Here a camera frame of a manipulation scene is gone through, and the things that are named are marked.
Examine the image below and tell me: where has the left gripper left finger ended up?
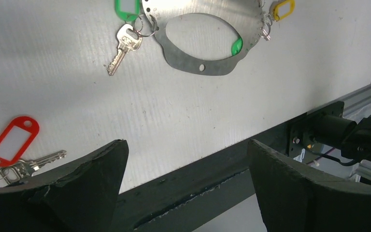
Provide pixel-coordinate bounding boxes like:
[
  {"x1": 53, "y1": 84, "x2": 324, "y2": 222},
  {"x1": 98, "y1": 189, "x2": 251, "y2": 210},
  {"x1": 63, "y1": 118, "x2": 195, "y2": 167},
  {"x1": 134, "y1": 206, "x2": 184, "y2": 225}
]
[{"x1": 0, "y1": 140, "x2": 129, "y2": 232}]

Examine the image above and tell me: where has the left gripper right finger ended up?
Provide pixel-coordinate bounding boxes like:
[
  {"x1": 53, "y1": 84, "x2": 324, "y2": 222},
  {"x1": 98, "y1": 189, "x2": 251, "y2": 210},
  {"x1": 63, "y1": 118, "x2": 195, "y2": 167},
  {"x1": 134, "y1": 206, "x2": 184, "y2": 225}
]
[{"x1": 247, "y1": 140, "x2": 371, "y2": 232}]

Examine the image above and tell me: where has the red tag key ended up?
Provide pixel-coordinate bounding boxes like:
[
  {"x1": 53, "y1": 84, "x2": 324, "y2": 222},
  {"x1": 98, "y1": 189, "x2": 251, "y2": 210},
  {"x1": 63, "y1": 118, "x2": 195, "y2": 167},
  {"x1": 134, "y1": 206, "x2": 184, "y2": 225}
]
[{"x1": 0, "y1": 116, "x2": 67, "y2": 185}]

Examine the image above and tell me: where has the green tag key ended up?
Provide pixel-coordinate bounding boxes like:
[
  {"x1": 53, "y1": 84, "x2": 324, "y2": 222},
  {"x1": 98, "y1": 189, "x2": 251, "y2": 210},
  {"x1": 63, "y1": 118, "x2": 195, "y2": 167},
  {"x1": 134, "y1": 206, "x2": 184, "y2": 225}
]
[{"x1": 107, "y1": 0, "x2": 158, "y2": 76}]

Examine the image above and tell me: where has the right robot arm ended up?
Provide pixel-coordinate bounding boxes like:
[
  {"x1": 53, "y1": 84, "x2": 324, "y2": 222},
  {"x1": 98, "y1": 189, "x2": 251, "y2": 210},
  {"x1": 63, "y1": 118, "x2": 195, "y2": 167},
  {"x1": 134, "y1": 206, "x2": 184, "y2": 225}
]
[{"x1": 311, "y1": 115, "x2": 371, "y2": 166}]

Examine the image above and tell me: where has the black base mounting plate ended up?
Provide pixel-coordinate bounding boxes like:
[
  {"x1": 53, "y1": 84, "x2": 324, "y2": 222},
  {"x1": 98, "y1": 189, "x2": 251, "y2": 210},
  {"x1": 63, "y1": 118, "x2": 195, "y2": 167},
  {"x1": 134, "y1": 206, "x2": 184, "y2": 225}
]
[{"x1": 108, "y1": 101, "x2": 346, "y2": 232}]

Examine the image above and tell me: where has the green tag on plate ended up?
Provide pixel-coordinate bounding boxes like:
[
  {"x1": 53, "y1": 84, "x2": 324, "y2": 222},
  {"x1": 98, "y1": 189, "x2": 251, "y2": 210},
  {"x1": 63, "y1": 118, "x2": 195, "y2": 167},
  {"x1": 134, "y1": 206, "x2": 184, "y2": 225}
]
[{"x1": 231, "y1": 37, "x2": 243, "y2": 56}]

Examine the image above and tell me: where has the yellow tag on plate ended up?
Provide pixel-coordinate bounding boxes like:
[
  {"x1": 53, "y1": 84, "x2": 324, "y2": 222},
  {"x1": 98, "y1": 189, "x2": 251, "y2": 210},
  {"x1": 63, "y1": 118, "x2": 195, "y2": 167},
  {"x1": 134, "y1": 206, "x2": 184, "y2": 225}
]
[{"x1": 270, "y1": 0, "x2": 296, "y2": 22}]

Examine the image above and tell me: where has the aluminium front rail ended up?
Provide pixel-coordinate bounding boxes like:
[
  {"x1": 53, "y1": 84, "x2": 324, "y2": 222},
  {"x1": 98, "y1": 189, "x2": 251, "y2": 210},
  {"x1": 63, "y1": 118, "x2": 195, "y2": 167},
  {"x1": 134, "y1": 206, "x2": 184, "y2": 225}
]
[{"x1": 340, "y1": 83, "x2": 371, "y2": 122}]

